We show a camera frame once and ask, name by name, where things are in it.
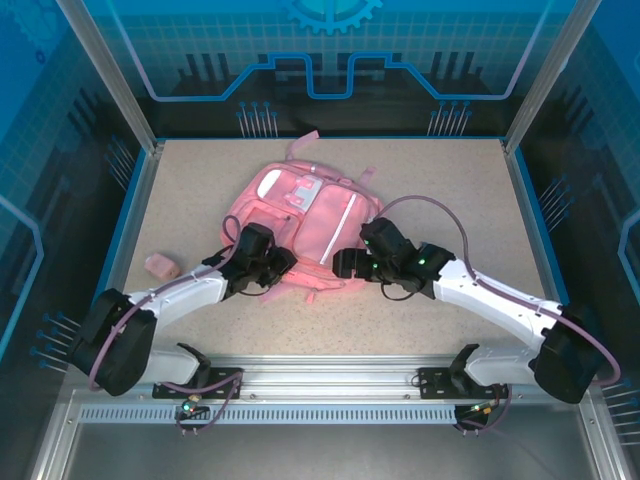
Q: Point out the pink backpack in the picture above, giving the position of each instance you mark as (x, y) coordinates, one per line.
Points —
(330, 210)

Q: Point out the small pink pencil case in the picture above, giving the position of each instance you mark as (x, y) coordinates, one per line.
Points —
(161, 265)

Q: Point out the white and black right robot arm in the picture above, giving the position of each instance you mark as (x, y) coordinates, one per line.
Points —
(490, 295)

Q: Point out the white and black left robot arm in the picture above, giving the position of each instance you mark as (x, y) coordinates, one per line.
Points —
(185, 295)

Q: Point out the aluminium cross beam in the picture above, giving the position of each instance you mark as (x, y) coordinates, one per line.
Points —
(325, 380)

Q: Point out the blue printed rear panel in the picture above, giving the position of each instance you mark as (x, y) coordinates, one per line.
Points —
(200, 30)

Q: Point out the blue printed side panel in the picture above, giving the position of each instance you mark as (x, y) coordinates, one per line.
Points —
(610, 150)
(30, 150)

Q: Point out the aluminium table side rail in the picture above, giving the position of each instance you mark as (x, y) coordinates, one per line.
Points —
(526, 200)
(127, 250)

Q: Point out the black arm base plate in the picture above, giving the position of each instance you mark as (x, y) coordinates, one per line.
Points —
(435, 392)
(231, 372)

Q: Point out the aluminium frame post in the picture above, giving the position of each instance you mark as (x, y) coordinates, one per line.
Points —
(114, 70)
(545, 70)

